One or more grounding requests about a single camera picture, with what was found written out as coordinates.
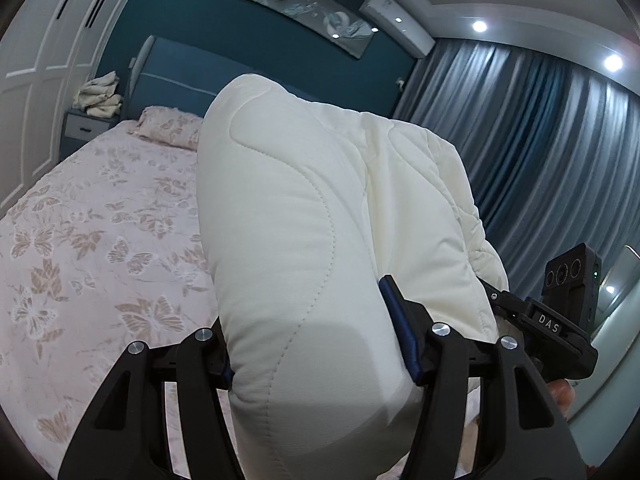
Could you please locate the white air conditioner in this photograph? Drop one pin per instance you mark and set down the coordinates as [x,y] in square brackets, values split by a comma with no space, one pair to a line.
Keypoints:
[395,20]

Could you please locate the grey pleated curtain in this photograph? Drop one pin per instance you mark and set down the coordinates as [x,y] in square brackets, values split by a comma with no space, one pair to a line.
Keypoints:
[525,160]

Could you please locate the white panelled wardrobe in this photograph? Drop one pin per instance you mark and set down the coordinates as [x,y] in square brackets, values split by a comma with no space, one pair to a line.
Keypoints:
[45,60]

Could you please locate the round ceiling spotlight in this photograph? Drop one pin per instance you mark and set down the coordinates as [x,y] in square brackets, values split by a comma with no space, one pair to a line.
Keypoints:
[479,26]
[613,62]

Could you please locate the cream quilted comforter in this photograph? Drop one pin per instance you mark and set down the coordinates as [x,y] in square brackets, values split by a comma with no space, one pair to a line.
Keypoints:
[280,240]

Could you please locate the pile of cream clothes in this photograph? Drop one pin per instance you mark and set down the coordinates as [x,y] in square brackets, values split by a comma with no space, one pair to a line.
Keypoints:
[100,97]

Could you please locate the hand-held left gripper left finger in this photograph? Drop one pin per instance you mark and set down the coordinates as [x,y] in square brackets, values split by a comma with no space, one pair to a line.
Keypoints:
[217,355]

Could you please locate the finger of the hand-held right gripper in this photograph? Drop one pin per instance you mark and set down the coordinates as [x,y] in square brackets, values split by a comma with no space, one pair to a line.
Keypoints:
[502,295]

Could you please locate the mirror with pale frame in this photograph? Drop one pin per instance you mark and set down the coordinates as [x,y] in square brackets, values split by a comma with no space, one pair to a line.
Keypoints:
[620,320]

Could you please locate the long wall picture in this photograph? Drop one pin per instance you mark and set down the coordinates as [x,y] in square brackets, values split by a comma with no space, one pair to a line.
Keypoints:
[300,2]

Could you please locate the grey nightstand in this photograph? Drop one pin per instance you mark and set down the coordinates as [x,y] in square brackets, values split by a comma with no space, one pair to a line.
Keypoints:
[82,130]

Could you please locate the blue upholstered headboard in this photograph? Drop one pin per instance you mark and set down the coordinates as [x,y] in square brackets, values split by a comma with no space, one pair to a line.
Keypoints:
[175,70]

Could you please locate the pink butterfly bedspread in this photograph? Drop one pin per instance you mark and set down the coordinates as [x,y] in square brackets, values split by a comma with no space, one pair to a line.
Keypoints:
[100,240]

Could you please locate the person's right hand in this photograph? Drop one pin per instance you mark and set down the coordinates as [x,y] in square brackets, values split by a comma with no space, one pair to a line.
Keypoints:
[561,391]

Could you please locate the pink butterfly pillow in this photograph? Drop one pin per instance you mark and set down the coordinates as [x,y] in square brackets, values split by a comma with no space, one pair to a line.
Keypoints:
[167,127]

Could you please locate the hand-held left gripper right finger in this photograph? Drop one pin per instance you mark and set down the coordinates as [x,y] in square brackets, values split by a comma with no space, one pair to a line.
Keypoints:
[407,350]

